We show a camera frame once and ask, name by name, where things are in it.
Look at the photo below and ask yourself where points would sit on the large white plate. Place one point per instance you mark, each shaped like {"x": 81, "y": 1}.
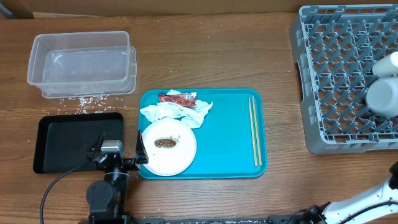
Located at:
{"x": 172, "y": 161}

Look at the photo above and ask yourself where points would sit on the crumpled white tissue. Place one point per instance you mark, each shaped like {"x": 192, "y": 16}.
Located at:
{"x": 192, "y": 116}

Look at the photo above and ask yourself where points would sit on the brown food scrap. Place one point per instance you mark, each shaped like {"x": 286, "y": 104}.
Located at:
{"x": 166, "y": 142}

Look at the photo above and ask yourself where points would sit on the red snack wrapper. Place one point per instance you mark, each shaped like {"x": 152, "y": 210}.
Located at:
{"x": 182, "y": 99}

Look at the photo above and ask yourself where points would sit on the black plastic tray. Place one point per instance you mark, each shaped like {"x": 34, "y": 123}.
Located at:
{"x": 64, "y": 140}

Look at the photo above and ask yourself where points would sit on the wooden chopstick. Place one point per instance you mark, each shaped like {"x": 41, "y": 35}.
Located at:
{"x": 256, "y": 131}
{"x": 252, "y": 132}

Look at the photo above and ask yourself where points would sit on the clear plastic bin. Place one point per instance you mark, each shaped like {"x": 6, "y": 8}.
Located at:
{"x": 79, "y": 64}

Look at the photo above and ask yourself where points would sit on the teal serving tray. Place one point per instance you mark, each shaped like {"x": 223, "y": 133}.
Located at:
{"x": 224, "y": 142}

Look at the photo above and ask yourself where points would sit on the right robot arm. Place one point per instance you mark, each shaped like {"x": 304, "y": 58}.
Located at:
{"x": 369, "y": 205}

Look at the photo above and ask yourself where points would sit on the grey shallow bowl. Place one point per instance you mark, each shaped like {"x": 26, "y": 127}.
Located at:
{"x": 382, "y": 97}

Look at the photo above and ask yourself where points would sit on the grey dishwasher rack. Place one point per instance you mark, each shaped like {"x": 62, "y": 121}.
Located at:
{"x": 335, "y": 48}

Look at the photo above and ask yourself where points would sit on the white cup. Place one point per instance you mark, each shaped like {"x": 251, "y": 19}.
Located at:
{"x": 387, "y": 66}

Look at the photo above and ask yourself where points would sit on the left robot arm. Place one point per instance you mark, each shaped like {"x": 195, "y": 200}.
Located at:
{"x": 107, "y": 197}

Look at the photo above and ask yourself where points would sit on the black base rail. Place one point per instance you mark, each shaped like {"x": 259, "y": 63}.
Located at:
{"x": 273, "y": 219}

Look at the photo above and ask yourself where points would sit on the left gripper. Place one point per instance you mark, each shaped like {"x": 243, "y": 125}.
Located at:
{"x": 142, "y": 154}

